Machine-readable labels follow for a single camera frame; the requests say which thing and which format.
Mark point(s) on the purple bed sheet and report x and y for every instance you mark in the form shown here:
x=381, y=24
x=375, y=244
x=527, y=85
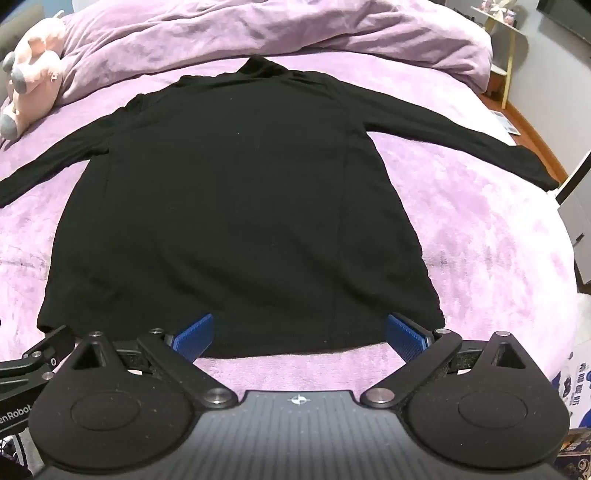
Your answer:
x=485, y=230

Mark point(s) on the white and gold side table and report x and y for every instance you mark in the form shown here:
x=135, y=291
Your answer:
x=508, y=37

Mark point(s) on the black long-sleeve turtleneck top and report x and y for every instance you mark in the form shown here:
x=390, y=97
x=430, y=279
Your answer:
x=240, y=207

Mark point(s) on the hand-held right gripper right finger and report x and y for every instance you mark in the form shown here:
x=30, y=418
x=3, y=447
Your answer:
x=406, y=334

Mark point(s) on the black television screen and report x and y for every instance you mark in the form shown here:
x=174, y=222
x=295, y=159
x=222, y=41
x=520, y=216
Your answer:
x=568, y=14

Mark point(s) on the blue printed cardboard box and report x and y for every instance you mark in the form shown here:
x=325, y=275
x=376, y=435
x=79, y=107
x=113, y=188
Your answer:
x=579, y=387

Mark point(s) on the printed paper sheet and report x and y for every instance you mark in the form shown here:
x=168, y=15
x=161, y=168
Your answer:
x=505, y=122

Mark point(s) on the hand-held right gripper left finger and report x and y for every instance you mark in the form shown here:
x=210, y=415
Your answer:
x=196, y=334

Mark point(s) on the purple duvet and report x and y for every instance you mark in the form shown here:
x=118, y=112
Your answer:
x=258, y=32

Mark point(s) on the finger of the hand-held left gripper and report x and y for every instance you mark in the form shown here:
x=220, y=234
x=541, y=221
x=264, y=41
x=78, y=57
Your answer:
x=51, y=344

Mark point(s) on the pink plush toy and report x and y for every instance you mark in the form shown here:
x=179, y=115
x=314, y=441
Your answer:
x=34, y=69

